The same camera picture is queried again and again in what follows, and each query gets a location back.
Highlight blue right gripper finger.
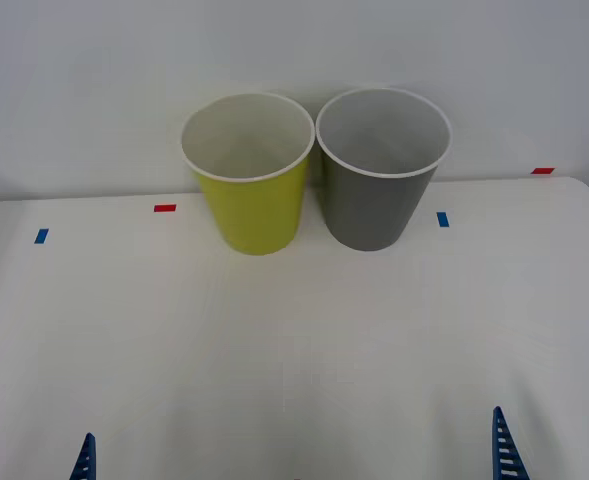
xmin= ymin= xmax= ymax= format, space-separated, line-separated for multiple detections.
xmin=490 ymin=405 xmax=529 ymax=480

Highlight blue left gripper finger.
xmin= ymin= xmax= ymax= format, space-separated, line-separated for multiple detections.
xmin=70 ymin=432 xmax=97 ymax=480

